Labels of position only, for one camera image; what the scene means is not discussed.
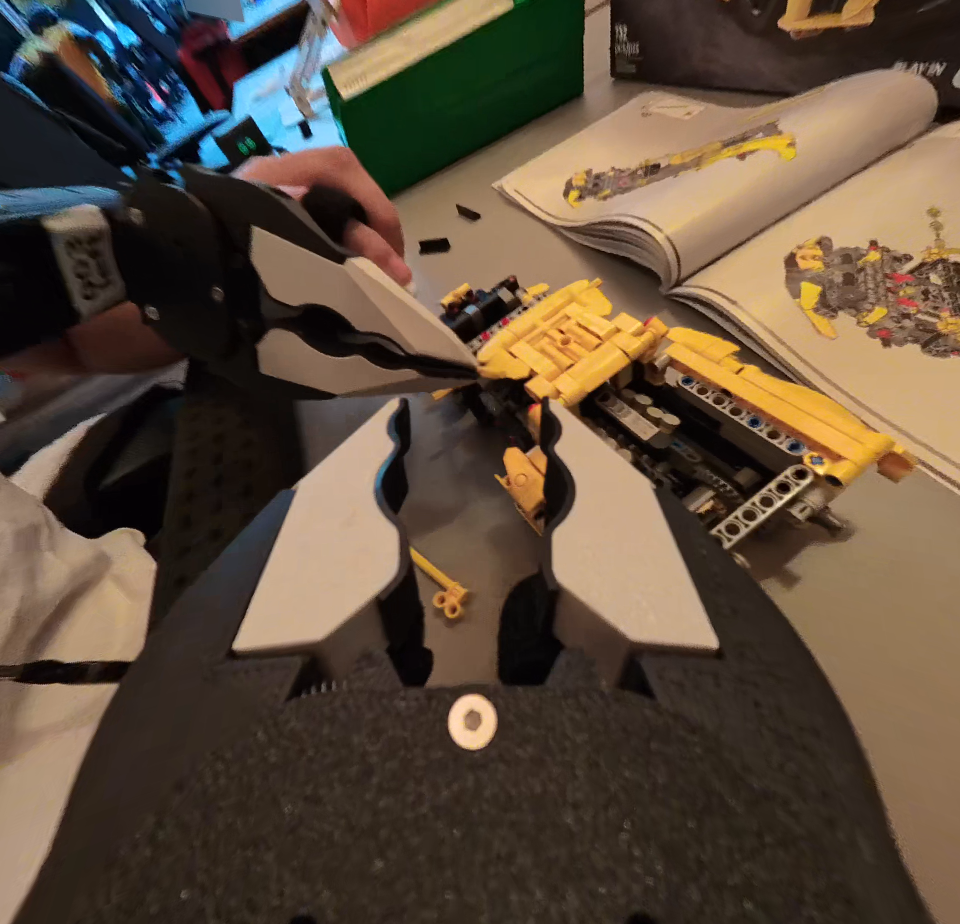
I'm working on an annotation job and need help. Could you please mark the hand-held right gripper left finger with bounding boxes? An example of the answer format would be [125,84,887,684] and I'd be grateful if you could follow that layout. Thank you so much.
[231,397,436,685]

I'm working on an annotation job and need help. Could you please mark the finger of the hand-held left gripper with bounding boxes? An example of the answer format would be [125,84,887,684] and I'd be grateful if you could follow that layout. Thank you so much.
[249,226,483,375]
[255,333,483,401]

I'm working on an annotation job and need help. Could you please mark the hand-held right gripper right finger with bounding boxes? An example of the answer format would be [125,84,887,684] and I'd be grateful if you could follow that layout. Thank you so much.
[498,397,721,685]

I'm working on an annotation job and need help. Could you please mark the yellow axle with black connector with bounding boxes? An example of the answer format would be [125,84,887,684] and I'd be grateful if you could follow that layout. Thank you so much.
[408,547,453,593]

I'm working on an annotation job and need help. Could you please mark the yellow toy brick car model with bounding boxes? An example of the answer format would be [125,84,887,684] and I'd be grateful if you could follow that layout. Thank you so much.
[431,275,918,557]

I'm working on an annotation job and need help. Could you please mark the instruction booklet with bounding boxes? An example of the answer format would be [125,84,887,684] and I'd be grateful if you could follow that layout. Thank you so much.
[493,69,960,490]

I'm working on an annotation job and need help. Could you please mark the person's left forearm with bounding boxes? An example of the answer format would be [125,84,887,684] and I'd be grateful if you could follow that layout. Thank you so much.
[0,301,189,377]

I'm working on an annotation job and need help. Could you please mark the grey desk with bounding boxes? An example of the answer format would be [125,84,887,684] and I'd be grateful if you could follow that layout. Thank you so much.
[225,0,960,924]

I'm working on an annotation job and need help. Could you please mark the person's left hand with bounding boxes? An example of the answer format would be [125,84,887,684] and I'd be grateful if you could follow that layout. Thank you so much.
[236,146,414,287]

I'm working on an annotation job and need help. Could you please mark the small black device green lights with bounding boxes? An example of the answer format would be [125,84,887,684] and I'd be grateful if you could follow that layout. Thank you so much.
[213,114,264,163]

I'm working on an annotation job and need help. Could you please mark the black office chair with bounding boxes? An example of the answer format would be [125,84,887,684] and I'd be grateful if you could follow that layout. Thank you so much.
[0,76,226,190]

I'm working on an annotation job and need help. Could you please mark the red office chair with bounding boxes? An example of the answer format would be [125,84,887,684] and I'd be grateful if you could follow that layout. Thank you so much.
[178,20,249,111]

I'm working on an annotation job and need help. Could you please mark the green plastic bin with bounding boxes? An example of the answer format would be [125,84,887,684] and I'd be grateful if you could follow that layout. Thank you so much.
[322,0,588,197]

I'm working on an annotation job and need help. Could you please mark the person's white shirt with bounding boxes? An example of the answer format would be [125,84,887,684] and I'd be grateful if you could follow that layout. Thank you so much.
[0,414,159,865]

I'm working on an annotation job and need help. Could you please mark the black toy set box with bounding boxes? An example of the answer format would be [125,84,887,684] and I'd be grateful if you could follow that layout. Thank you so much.
[609,0,960,100]

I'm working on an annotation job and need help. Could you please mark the black lanyard cord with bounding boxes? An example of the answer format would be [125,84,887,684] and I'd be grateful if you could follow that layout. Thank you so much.
[0,660,132,685]

